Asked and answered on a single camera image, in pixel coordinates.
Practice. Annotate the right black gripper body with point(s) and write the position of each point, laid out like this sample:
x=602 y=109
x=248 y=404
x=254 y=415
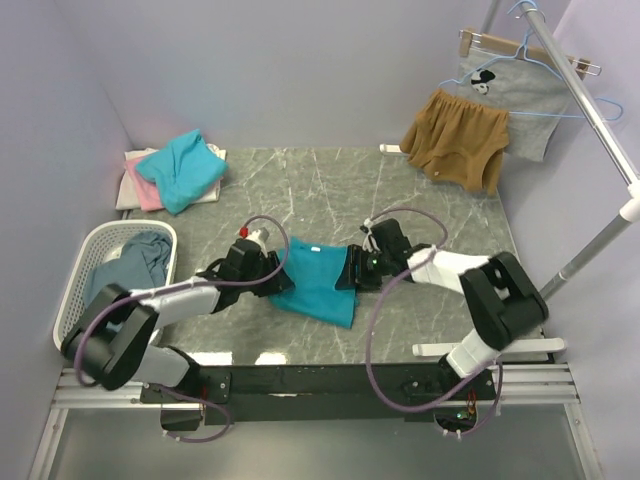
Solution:
x=372 y=267

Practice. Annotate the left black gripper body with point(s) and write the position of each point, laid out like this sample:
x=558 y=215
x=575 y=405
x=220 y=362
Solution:
x=265 y=266

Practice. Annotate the teal t shirt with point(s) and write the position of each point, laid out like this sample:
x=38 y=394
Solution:
x=314 y=269

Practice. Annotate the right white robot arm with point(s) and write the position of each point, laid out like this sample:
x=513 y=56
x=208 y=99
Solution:
x=503 y=303

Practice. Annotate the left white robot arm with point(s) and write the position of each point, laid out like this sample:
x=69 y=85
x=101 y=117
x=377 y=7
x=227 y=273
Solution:
x=110 y=345

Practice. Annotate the grey-blue t shirt in basket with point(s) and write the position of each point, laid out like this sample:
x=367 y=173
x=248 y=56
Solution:
x=142 y=264

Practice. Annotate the folded cyan t shirt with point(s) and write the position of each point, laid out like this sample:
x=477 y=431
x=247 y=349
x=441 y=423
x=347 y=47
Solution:
x=183 y=171

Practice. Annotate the folded pink t shirt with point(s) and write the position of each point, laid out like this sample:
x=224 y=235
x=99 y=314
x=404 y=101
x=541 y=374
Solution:
x=146 y=192

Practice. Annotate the folded white t shirt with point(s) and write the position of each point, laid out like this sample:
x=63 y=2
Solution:
x=126 y=198

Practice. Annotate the white laundry basket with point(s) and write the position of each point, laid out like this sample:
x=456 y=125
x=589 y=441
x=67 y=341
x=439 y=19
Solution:
x=104 y=243

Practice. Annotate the brown shorts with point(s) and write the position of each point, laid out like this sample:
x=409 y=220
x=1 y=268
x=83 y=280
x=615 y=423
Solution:
x=453 y=139

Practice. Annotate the grey panda cloth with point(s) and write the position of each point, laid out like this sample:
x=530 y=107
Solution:
x=534 y=97

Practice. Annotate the wooden clip hanger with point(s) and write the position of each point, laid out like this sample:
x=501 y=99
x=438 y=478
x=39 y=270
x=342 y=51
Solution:
x=501 y=46

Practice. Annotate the metal clothes rack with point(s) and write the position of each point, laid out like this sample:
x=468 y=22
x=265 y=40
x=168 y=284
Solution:
x=628 y=213

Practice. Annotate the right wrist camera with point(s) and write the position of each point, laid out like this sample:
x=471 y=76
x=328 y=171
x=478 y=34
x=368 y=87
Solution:
x=369 y=243

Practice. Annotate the aluminium rail frame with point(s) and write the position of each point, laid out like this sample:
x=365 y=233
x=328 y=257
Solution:
x=532 y=384

